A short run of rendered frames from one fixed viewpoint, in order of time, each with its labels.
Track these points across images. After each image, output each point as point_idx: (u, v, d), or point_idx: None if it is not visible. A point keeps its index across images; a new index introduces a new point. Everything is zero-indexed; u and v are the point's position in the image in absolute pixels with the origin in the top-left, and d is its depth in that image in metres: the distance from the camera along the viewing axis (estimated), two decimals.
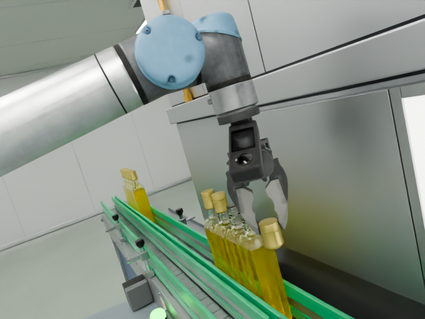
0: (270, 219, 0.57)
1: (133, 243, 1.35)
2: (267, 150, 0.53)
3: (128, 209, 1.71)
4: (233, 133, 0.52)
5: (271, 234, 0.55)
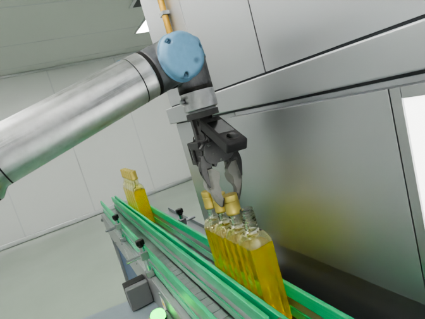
0: (229, 193, 0.74)
1: (133, 243, 1.35)
2: None
3: (128, 209, 1.71)
4: (209, 123, 0.68)
5: (235, 202, 0.72)
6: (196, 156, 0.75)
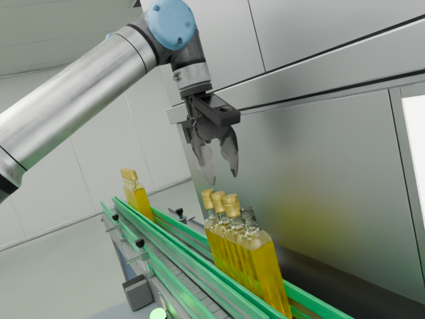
0: (229, 195, 0.74)
1: (133, 243, 1.35)
2: None
3: (128, 209, 1.71)
4: (203, 99, 0.67)
5: (236, 204, 0.72)
6: (190, 134, 0.74)
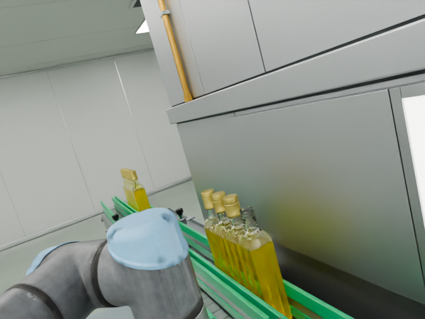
0: (229, 195, 0.74)
1: None
2: None
3: (128, 209, 1.71)
4: None
5: (236, 204, 0.72)
6: None
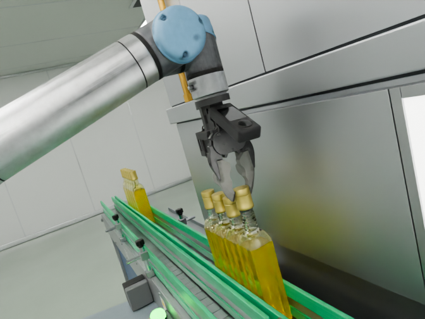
0: None
1: (133, 243, 1.35)
2: None
3: (128, 209, 1.71)
4: (219, 111, 0.63)
5: (236, 204, 0.72)
6: (205, 147, 0.70)
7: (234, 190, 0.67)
